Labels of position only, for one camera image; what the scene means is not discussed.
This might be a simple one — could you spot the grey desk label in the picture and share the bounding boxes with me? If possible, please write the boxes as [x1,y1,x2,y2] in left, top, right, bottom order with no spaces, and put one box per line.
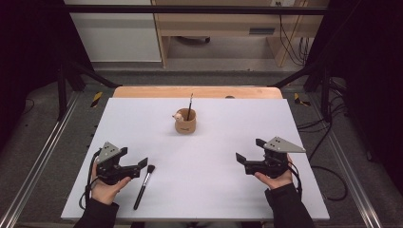
[248,28,276,36]

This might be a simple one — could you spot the light wooden desk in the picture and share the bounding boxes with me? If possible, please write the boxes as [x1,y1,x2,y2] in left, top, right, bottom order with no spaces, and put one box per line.
[151,0,331,68]

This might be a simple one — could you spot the white board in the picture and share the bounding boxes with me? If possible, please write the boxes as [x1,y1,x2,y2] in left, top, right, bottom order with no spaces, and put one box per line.
[60,97,331,221]

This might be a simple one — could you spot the large black makeup brush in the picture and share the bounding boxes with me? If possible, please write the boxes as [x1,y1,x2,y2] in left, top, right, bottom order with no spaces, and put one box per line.
[133,164,156,211]

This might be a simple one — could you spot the black metal stand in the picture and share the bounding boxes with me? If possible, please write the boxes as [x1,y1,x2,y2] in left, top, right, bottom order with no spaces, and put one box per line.
[269,60,334,123]
[56,61,123,122]

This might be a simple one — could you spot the aluminium rail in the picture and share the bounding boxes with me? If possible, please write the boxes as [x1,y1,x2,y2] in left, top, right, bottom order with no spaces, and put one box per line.
[0,91,82,228]
[308,94,384,228]

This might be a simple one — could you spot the black floor cable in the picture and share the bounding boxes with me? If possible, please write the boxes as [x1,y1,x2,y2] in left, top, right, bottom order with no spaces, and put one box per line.
[297,104,350,202]

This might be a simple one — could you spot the wooden table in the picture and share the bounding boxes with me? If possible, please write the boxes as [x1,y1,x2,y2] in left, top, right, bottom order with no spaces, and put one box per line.
[112,85,283,100]

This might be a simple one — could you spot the black horizontal bar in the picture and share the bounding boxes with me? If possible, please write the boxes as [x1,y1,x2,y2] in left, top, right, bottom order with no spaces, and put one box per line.
[65,4,329,16]

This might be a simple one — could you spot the white cabinet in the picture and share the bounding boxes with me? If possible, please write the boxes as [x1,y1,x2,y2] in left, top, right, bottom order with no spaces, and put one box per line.
[63,0,163,64]

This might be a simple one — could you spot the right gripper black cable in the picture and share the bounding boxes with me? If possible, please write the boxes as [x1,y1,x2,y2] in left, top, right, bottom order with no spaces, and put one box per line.
[287,162,304,200]

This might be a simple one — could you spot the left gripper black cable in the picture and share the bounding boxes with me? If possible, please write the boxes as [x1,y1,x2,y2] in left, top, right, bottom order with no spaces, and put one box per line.
[78,150,101,211]

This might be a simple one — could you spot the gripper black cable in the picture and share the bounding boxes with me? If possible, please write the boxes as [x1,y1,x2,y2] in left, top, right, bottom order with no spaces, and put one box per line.
[287,162,304,200]
[78,150,101,211]

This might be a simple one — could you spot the hanging black cables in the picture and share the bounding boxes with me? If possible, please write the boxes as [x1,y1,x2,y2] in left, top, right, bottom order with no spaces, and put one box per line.
[275,1,311,67]

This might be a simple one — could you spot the person's right hand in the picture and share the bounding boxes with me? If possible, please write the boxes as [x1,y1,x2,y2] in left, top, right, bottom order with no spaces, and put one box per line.
[254,154,294,190]

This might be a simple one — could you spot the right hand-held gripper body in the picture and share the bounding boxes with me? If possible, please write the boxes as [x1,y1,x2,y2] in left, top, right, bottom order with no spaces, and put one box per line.
[244,136,307,180]

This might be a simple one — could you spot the thin black makeup brush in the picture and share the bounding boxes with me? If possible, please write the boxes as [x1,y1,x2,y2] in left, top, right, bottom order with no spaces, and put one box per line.
[186,92,194,122]

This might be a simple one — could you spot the person's left hand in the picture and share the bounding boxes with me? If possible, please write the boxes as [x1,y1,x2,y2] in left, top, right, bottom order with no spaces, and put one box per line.
[90,163,132,206]

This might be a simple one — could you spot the yellow black tape strip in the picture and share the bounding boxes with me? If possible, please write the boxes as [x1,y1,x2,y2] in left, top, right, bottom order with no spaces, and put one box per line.
[293,92,312,107]
[90,91,104,108]

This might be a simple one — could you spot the wooden brush holder cup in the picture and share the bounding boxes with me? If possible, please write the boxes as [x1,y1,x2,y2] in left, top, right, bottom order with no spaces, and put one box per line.
[172,107,198,135]

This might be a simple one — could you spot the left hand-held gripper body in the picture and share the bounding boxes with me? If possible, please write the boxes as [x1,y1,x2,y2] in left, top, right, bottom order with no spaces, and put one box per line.
[94,141,141,186]

